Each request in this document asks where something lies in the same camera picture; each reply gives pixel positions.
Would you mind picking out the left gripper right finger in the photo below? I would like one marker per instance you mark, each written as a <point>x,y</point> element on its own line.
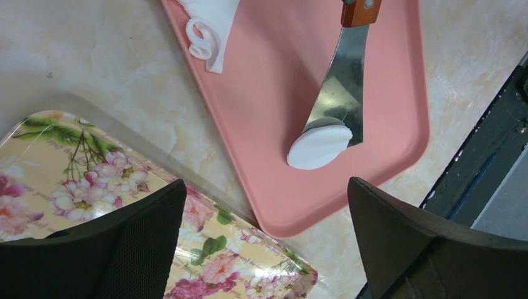
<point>408,252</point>

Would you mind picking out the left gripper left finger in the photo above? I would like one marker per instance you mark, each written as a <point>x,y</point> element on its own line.
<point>126,253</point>

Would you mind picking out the newly cut round wrapper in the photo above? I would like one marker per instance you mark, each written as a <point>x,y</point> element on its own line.
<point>318,147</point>

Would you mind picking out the pink silicone mat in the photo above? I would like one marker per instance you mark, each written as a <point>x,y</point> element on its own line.
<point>276,58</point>

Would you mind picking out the white dough ball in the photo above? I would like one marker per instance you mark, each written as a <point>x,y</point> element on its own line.
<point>208,29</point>

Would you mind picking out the floral rectangular tray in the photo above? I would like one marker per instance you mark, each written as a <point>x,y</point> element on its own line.
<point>85,216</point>

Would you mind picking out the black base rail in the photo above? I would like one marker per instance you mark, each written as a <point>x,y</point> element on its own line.
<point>485,157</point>

